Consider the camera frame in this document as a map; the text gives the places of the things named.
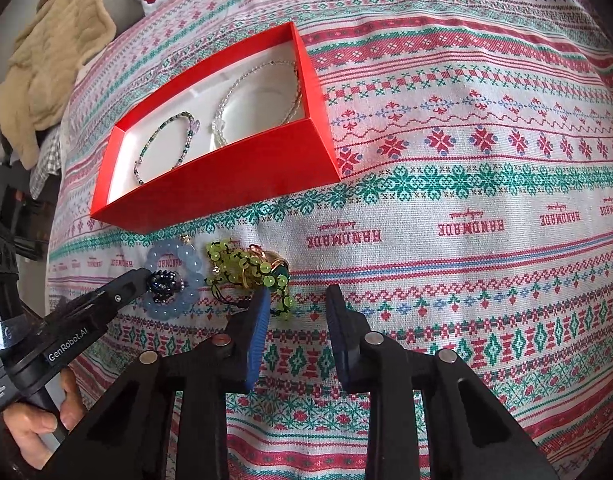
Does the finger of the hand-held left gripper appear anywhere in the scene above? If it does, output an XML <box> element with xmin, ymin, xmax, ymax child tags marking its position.
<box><xmin>84</xmin><ymin>267</ymin><xmax>154</xmax><ymax>313</ymax></box>

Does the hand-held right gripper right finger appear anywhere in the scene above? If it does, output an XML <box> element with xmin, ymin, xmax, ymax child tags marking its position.
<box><xmin>325</xmin><ymin>285</ymin><xmax>560</xmax><ymax>480</ymax></box>

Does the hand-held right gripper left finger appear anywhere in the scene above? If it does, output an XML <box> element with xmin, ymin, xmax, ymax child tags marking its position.
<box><xmin>36</xmin><ymin>287</ymin><xmax>272</xmax><ymax>480</ymax></box>

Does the black beaded ornament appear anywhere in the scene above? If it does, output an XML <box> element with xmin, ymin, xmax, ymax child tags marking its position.
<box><xmin>147</xmin><ymin>270</ymin><xmax>187</xmax><ymax>303</ymax></box>

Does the gold ring with green gem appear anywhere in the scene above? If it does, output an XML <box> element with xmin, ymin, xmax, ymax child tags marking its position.
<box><xmin>256</xmin><ymin>254</ymin><xmax>292</xmax><ymax>291</ymax></box>

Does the pale blue bead bracelet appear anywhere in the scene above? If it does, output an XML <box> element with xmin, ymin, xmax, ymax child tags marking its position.
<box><xmin>140</xmin><ymin>240</ymin><xmax>207</xmax><ymax>316</ymax></box>

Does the lime green bead bracelet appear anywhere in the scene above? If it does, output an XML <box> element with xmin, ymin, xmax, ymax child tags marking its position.
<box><xmin>205</xmin><ymin>239</ymin><xmax>297</xmax><ymax>318</ymax></box>

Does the red jewelry box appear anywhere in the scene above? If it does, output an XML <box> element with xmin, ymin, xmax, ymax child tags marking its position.
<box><xmin>90</xmin><ymin>22</ymin><xmax>343</xmax><ymax>235</ymax></box>

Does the person's left hand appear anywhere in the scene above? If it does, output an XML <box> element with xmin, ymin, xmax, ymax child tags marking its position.
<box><xmin>4</xmin><ymin>367</ymin><xmax>90</xmax><ymax>468</ymax></box>

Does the black chair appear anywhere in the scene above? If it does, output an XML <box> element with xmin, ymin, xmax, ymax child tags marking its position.
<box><xmin>0</xmin><ymin>160</ymin><xmax>51</xmax><ymax>261</ymax></box>

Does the checkered bed sheet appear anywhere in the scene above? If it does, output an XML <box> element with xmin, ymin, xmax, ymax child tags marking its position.
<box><xmin>29</xmin><ymin>125</ymin><xmax>68</xmax><ymax>201</ymax></box>

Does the printed blanket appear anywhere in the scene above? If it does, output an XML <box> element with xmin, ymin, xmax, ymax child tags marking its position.
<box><xmin>46</xmin><ymin>0</ymin><xmax>613</xmax><ymax>480</ymax></box>

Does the beige quilted blanket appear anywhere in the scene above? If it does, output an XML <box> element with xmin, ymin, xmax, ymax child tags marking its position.
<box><xmin>0</xmin><ymin>0</ymin><xmax>118</xmax><ymax>171</ymax></box>

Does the dark green bead bracelet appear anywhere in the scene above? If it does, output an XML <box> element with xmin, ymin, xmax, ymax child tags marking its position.
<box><xmin>134</xmin><ymin>112</ymin><xmax>196</xmax><ymax>186</ymax></box>

